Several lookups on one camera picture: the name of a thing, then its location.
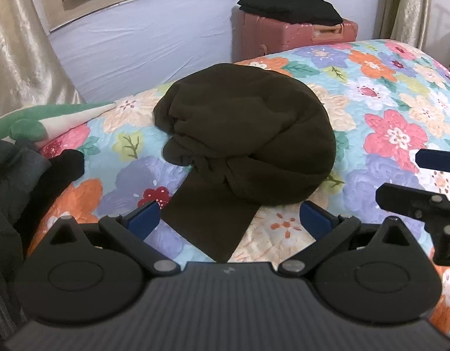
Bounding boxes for dark brown garment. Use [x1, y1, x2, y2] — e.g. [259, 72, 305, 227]
[153, 63, 337, 264]

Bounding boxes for pale blue wall sheet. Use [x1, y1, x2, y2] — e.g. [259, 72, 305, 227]
[49, 0, 384, 104]

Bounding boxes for pink suitcase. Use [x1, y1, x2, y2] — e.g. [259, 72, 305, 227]
[230, 6, 359, 65]

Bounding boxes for dark grey clothing pile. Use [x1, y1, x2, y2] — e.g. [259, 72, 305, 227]
[0, 138, 54, 339]

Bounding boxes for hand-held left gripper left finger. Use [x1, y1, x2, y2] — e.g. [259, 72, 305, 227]
[42, 201, 182, 276]

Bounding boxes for black cloth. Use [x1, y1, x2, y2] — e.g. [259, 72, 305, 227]
[34, 149, 87, 209]

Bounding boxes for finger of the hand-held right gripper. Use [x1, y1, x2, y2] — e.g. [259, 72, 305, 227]
[376, 182, 450, 266]
[415, 149, 450, 173]

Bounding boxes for folded black clothes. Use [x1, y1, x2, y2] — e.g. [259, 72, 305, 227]
[237, 0, 344, 25]

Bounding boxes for floral quilted bedspread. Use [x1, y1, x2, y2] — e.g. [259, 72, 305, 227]
[0, 38, 450, 337]

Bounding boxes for beige satin curtain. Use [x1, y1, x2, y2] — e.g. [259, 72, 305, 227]
[0, 0, 87, 123]
[379, 0, 436, 50]

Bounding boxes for green plush toy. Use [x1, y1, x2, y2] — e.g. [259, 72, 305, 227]
[0, 101, 116, 151]

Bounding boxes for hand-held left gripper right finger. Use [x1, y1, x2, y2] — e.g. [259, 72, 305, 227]
[278, 201, 418, 276]

